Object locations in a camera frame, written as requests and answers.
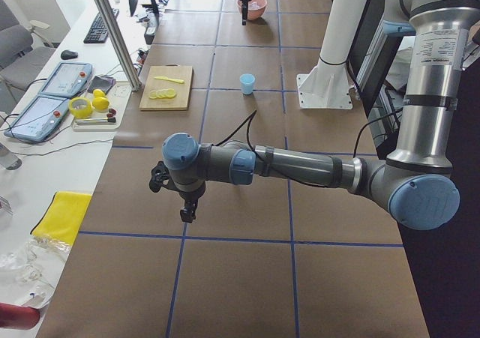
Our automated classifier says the white tray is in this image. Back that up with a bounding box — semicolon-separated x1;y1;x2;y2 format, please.
71;108;122;132

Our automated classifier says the red bottle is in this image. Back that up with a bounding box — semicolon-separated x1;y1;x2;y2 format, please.
1;303;41;330

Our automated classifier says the yellow plastic knife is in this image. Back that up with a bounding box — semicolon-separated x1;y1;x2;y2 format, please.
154;76;185;84

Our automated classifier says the lower teach pendant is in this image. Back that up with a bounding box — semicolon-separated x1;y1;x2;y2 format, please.
4;94;70;142

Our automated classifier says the upper teach pendant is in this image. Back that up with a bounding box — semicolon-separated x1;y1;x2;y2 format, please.
39;61;93;98

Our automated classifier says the light blue cup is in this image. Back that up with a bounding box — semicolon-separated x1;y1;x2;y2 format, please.
239;73;256;95

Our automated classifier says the wooden cutting board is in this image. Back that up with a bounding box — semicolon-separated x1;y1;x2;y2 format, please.
139;65;193;111

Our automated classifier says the teach pendant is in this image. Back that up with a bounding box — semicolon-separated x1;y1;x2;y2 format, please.
4;94;70;142
39;61;93;98

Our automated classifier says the pink bowl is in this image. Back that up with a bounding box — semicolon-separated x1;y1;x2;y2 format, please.
237;0;267;21

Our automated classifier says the black computer mouse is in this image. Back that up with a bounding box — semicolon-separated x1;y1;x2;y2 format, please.
60;49;78;60

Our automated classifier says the black keyboard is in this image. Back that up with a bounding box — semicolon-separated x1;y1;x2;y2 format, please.
83;13;109;44

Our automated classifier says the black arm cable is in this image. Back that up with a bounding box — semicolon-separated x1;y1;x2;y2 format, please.
213;107;408;189

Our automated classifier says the yellow tape roll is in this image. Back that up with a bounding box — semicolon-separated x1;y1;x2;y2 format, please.
68;97;93;119

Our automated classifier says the dark wallet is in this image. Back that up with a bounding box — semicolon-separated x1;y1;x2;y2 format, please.
87;76;116;94

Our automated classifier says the grey office chair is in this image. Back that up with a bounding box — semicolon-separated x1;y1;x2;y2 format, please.
1;1;56;102

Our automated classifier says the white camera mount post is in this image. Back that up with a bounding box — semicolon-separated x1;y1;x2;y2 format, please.
297;0;367;109

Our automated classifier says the yellow cloth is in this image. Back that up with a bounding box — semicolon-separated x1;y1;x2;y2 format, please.
30;191;92;246

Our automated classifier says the clear plastic bag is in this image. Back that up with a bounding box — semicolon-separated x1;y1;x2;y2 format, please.
1;237;71;309

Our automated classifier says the aluminium frame post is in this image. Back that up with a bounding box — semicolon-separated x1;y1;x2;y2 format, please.
94;0;142;91

